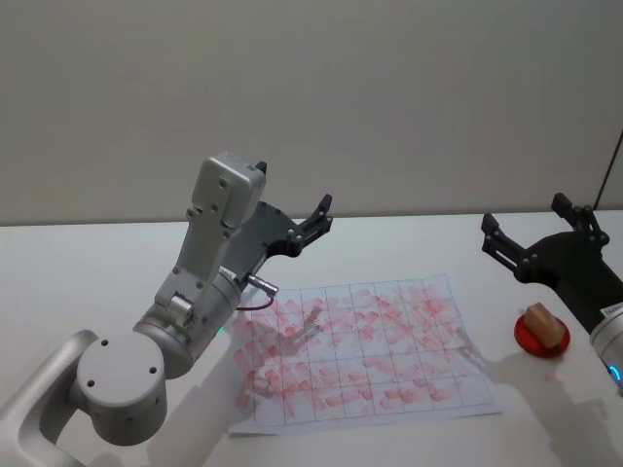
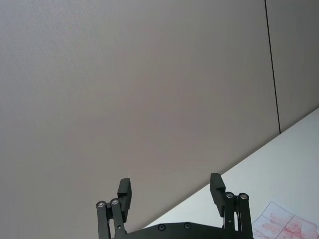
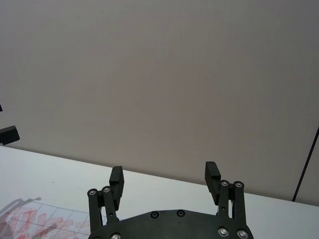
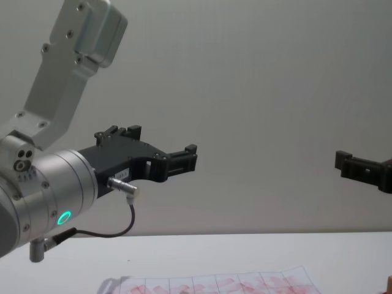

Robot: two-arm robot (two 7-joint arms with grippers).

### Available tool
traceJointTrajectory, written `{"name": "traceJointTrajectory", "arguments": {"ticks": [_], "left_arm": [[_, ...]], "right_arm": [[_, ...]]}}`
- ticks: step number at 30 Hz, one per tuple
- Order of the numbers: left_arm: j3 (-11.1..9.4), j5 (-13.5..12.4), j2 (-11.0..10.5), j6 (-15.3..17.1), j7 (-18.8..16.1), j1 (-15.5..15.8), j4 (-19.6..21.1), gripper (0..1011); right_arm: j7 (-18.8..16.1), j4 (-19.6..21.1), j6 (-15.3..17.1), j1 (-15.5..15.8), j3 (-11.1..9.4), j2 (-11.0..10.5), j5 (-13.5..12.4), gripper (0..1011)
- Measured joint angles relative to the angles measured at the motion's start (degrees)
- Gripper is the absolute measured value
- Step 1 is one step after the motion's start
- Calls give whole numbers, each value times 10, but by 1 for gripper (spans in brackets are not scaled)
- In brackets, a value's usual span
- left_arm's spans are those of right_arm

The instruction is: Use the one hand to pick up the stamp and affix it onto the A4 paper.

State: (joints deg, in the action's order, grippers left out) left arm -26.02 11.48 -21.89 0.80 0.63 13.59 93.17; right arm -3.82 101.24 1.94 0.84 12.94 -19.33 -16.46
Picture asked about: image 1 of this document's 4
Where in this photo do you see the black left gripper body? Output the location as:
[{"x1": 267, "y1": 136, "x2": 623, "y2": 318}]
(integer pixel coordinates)
[{"x1": 221, "y1": 199, "x2": 301, "y2": 282}]

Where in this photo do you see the thin cable with silver plug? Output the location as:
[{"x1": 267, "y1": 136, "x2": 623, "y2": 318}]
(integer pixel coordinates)
[{"x1": 237, "y1": 273, "x2": 282, "y2": 312}]

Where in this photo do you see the thin grey post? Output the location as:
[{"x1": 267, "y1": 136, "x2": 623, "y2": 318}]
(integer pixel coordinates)
[{"x1": 594, "y1": 126, "x2": 623, "y2": 213}]

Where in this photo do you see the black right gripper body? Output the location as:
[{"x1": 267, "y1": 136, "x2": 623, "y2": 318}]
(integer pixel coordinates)
[{"x1": 516, "y1": 232, "x2": 623, "y2": 336}]

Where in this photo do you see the wooden stamp block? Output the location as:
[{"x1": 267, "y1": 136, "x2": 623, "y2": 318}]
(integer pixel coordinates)
[{"x1": 522, "y1": 302, "x2": 562, "y2": 348}]

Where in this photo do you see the round red ink pad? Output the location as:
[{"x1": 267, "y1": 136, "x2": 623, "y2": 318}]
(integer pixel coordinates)
[{"x1": 513, "y1": 310, "x2": 572, "y2": 359}]

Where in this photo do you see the grid paper with red stamps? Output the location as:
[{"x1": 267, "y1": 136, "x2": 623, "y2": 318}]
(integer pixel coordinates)
[{"x1": 227, "y1": 272, "x2": 503, "y2": 424}]

